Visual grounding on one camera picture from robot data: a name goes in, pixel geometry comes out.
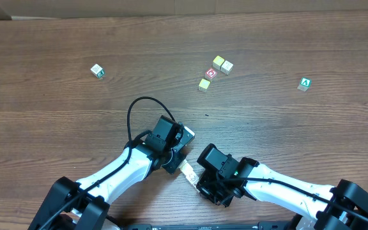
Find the cream E wooden block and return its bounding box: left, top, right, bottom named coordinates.
left=179, top=160, right=193, bottom=174

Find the yellow G wooden block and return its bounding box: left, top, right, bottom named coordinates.
left=182, top=165, right=197, bottom=181

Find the yellow crayon wooden block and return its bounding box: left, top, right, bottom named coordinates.
left=193, top=182, right=200, bottom=193

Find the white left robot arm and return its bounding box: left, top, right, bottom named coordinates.
left=29, top=116, right=195, bottom=229

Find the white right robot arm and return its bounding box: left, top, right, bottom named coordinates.
left=196, top=144, right=368, bottom=229

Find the pale yellow wooden block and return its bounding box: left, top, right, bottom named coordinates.
left=198, top=79, right=211, bottom=93

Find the red top wooden block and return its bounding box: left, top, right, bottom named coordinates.
left=204, top=68, right=218, bottom=82

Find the yellow top wooden block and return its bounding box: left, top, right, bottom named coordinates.
left=212, top=56, right=225, bottom=70

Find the plain cream wooden block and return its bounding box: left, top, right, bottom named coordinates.
left=220, top=60, right=234, bottom=75

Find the green letter wooden block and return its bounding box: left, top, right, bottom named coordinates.
left=90, top=64, right=105, bottom=79

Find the green A wooden block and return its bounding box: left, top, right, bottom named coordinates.
left=297, top=77, right=312, bottom=91

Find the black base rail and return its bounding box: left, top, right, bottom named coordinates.
left=120, top=221, right=290, bottom=230

